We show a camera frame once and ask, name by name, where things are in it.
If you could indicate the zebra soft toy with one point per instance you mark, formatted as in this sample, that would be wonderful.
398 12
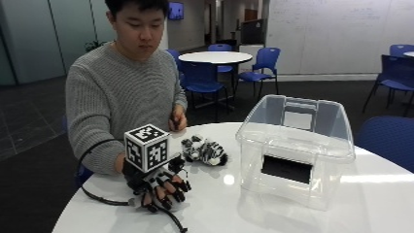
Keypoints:
205 151

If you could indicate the white marker cube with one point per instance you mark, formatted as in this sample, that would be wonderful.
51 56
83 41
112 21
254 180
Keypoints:
146 149

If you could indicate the blue chair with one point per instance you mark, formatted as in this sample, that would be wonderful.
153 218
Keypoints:
397 74
220 48
173 54
262 64
200 79
387 139
401 49

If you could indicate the the person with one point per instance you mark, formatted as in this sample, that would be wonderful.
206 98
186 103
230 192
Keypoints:
116 87

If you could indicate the white round table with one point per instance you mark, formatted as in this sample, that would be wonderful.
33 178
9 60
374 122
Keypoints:
409 54
216 57

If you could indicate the clear plastic storage bin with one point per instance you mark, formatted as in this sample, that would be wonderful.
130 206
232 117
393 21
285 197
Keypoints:
297 145

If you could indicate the green plant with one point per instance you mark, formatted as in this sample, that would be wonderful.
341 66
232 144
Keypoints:
93 45

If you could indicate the black cabinet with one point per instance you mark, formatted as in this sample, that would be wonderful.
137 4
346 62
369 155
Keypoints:
253 31

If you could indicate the wall screen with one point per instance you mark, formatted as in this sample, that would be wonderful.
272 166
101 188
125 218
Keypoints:
174 10

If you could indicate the wall whiteboard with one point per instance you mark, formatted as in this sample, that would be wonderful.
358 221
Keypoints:
335 35

